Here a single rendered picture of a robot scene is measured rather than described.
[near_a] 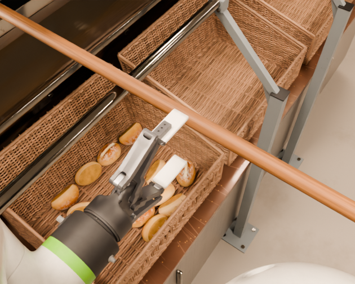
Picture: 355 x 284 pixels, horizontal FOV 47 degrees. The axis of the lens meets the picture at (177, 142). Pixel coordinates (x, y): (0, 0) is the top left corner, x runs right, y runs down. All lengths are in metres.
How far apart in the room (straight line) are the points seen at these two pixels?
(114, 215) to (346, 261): 1.54
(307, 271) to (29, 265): 0.44
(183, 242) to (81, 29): 0.71
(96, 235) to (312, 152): 1.79
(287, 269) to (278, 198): 1.88
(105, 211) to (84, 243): 0.06
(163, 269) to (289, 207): 0.96
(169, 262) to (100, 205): 0.68
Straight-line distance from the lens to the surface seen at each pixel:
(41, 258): 0.61
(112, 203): 0.63
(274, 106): 1.19
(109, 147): 1.41
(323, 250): 2.03
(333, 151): 2.33
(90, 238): 0.61
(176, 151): 1.45
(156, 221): 1.26
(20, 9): 1.11
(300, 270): 0.20
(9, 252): 0.57
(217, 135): 0.74
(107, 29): 1.34
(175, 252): 1.29
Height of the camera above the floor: 1.79
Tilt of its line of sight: 54 degrees down
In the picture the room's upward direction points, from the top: straight up
